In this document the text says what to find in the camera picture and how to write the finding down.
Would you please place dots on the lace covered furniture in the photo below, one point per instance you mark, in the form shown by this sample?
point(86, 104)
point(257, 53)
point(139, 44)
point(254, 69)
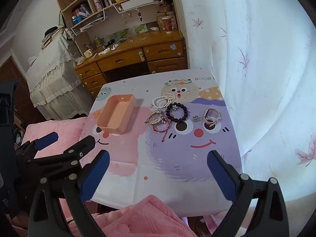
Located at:
point(54, 79)

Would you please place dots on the pink fluffy blanket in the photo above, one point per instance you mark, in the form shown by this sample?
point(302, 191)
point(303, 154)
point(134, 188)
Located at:
point(148, 217)

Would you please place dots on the pink storage box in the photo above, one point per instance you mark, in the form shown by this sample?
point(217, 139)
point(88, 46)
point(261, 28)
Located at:
point(116, 113)

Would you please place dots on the wooden desk with shelves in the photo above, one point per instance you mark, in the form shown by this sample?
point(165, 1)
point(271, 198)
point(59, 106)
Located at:
point(148, 17)

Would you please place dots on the red printed cup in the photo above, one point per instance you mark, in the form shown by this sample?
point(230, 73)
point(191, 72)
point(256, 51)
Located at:
point(167, 24)

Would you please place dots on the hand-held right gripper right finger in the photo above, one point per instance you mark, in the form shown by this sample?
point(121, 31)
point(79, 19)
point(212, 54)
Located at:
point(219, 175)

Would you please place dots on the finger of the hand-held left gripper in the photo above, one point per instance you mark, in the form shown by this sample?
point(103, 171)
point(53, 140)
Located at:
point(82, 147)
point(47, 140)

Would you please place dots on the round rhinestone brooch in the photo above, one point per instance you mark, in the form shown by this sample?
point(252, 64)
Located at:
point(196, 118)

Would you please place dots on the cream mug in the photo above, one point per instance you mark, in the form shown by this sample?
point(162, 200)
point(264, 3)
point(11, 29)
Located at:
point(88, 53)

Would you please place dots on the white hanging tray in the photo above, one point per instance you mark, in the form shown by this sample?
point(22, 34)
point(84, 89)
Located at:
point(137, 3)

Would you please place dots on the cartoon printed tablecloth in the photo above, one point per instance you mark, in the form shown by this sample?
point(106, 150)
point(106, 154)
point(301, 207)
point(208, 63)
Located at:
point(172, 158)

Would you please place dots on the stack of papers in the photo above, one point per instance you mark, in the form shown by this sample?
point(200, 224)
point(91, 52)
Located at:
point(50, 38)

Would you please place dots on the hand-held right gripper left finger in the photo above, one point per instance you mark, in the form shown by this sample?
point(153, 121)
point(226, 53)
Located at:
point(95, 175)

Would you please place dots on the brown wooden door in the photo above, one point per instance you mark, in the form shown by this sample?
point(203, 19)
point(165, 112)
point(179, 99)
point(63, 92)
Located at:
point(9, 71)

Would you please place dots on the white drawer charm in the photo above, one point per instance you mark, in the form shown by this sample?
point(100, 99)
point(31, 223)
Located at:
point(141, 55)

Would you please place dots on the white floral curtain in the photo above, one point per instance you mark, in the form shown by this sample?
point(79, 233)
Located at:
point(259, 66)

